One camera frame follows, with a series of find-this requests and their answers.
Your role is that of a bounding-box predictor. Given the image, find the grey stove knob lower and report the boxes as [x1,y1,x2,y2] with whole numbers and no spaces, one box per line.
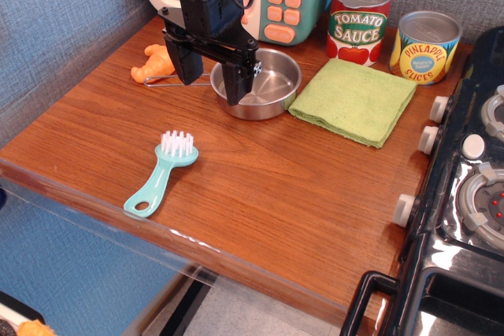
[393,194,416,227]

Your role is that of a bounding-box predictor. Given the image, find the black toy stove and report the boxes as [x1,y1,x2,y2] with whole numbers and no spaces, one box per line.
[341,27,503,335]

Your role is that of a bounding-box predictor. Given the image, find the grey stove knob upper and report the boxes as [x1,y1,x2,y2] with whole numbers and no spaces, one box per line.
[429,96,450,124]

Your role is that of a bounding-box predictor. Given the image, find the grey stove knob middle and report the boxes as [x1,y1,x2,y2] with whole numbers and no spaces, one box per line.
[417,126,439,155]

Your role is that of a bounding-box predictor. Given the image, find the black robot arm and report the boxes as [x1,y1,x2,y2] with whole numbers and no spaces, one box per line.
[159,0,261,105]

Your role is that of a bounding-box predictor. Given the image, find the orange plush object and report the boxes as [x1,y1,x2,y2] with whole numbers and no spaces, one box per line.
[17,319,56,336]

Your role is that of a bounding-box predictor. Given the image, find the tomato sauce can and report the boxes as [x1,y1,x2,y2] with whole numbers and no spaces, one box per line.
[326,0,391,66]

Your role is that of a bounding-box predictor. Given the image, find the green folded cloth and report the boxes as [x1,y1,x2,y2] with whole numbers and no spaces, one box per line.
[288,58,417,149]

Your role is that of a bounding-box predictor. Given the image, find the small steel pan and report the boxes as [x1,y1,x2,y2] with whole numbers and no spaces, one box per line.
[143,47,303,121]

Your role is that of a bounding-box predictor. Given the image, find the grey stove knob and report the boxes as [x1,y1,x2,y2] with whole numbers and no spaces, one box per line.
[429,96,450,124]
[393,194,416,227]
[417,126,439,155]

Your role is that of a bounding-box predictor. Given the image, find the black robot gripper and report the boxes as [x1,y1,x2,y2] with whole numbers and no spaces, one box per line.
[159,0,260,106]

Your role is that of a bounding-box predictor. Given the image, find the pineapple slices can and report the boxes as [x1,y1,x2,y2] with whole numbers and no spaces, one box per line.
[389,10,462,85]

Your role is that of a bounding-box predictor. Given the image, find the teal dish brush white bristles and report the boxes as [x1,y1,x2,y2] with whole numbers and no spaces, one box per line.
[123,131,199,218]

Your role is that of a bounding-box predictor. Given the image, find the orange toy croissant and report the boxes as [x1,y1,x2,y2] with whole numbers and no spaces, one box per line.
[130,44,176,83]

